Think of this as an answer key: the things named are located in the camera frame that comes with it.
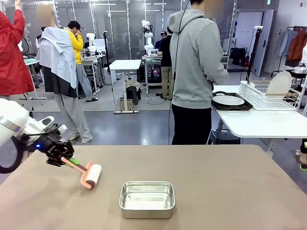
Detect white plate on black tray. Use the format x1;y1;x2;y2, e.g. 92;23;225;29
213;95;245;106

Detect stainless steel rectangular container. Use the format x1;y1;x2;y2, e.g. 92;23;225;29
119;181;176;219

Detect cardboard box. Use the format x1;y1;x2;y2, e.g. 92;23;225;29
119;98;134;112

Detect person in black shirt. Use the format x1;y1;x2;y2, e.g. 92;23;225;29
155;27;174;101

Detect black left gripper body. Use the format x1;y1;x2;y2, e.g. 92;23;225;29
35;131;63;156

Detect white dish rack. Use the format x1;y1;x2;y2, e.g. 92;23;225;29
239;80;302;111

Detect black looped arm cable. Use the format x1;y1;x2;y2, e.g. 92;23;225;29
0;134;26;174

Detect white side table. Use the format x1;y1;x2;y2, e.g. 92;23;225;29
212;85;307;159

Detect black tray on side table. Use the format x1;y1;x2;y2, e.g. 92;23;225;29
211;91;254;112

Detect light blue hanging shirt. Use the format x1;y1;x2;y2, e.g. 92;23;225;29
275;30;298;57

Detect black chair with cloth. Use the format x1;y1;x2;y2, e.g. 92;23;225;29
124;80;142;106

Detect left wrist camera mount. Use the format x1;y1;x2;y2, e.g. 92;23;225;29
23;115;68;142

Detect black step stool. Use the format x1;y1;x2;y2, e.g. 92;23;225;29
207;128;240;145

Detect white plate in rack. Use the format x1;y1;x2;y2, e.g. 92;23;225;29
266;71;293;95

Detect white background desk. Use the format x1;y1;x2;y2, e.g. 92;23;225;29
109;59;142;115

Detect person in yellow hoodie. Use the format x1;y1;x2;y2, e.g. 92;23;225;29
64;21;99;103

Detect black hanging cable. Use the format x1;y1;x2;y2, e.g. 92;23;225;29
167;0;192;144

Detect person in grey hoodie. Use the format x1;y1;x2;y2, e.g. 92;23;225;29
167;0;229;146

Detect orange hanging jacket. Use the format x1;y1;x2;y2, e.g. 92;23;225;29
287;30;307;62

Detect pink lint roller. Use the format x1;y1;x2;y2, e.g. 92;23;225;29
61;157;103;190

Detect black bags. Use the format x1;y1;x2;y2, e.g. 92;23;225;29
229;47;248;67

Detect black camera tripod white head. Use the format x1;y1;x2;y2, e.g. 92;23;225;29
246;25;264;84

